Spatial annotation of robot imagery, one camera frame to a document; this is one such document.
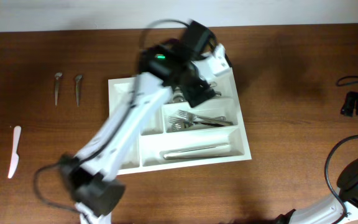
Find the small metal spoon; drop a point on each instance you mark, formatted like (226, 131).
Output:
(57, 76)
(78, 80)

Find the white plastic cutlery tray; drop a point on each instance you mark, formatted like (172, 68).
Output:
(157, 136)

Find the white plastic knife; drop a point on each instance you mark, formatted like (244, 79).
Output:
(14, 156)

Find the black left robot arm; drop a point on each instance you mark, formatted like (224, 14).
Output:
(90, 175)

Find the metal fork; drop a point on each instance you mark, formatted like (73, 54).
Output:
(193, 117)
(172, 120)
(190, 126)

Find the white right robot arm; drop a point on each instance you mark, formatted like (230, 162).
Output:
(341, 206)

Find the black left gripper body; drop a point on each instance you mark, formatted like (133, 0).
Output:
(196, 86)

